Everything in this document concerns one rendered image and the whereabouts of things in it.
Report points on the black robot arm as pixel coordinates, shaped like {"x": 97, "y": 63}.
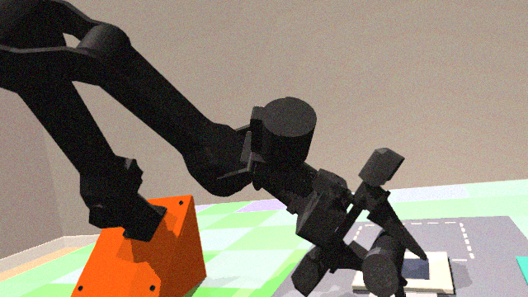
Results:
{"x": 270, "y": 152}

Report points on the white tile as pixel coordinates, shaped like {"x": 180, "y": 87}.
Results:
{"x": 431, "y": 275}

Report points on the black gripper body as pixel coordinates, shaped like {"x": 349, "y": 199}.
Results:
{"x": 379, "y": 168}

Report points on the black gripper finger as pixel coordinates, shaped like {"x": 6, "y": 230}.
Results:
{"x": 352, "y": 258}
{"x": 383, "y": 214}

